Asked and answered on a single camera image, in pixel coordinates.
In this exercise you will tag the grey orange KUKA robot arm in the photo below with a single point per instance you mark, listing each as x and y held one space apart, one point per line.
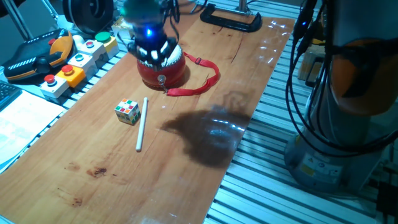
357 18

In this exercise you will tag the red drum white skin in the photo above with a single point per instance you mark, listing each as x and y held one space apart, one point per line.
168 73

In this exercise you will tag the white box green button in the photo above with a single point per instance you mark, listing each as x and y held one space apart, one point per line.
82 63

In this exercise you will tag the black C-clamp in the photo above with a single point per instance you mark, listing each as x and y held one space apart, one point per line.
230 26

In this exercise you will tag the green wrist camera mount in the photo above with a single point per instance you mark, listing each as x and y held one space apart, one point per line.
140 9

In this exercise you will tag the metal post foot bracket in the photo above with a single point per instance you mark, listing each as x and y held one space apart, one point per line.
243 6

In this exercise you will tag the yellow box big green button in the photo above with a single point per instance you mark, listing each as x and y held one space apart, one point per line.
109 43

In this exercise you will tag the black orange teach pendant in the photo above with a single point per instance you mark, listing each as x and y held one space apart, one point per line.
31 59

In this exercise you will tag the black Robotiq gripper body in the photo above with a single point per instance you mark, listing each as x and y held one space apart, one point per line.
150 34

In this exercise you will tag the grey metal stand legs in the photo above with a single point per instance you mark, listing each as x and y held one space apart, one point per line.
18 18

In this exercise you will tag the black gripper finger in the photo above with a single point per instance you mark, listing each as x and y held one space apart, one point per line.
168 51
138 54

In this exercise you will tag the pale wooden drumstick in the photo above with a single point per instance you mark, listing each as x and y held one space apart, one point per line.
142 124

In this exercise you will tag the white Rubik's cube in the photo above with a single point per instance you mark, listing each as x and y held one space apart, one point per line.
127 110

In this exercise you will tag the black round spool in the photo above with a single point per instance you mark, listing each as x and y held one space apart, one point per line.
87 15

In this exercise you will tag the black computer keyboard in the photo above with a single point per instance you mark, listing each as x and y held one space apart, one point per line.
7 93

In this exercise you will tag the white paper stack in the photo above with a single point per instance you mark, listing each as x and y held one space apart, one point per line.
25 124

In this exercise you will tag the yellow box red button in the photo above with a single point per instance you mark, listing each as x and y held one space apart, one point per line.
71 76

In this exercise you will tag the small white round object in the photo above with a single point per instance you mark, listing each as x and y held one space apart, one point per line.
78 40

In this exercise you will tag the gold white carton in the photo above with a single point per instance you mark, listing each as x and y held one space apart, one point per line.
119 29

